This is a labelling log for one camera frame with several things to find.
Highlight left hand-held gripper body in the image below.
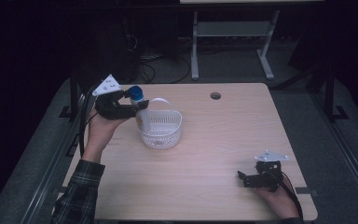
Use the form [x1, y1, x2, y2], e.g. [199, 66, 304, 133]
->
[91, 74, 138, 120]

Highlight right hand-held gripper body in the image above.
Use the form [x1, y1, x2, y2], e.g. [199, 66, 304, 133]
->
[243, 150, 290, 193]

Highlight white bottle with blue cap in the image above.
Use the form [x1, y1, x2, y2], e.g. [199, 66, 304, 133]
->
[127, 85, 152, 133]

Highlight white plastic basket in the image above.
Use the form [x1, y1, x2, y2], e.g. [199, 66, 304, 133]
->
[135, 97, 184, 149]

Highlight person's left hand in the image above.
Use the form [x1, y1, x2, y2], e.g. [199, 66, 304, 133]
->
[87, 108, 130, 146]

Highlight person's right hand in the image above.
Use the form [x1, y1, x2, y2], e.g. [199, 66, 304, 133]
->
[255, 179, 297, 218]

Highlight grey metal stand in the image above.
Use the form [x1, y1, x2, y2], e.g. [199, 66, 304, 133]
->
[190, 8, 281, 81]

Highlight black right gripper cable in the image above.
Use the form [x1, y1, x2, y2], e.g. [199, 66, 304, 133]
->
[278, 172, 305, 219]

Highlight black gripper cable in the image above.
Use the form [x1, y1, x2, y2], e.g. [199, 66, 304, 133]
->
[78, 88, 100, 159]
[278, 172, 305, 219]

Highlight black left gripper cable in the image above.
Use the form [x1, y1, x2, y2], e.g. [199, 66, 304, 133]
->
[78, 88, 100, 159]

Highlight black floor cables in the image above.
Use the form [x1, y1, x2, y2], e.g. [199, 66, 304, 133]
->
[125, 34, 192, 85]

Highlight black upright post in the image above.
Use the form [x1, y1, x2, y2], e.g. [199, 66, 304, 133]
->
[324, 68, 350, 122]
[59, 69, 80, 120]

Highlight metal floor rail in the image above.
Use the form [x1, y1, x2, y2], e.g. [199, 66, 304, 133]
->
[21, 92, 87, 224]
[312, 92, 358, 217]

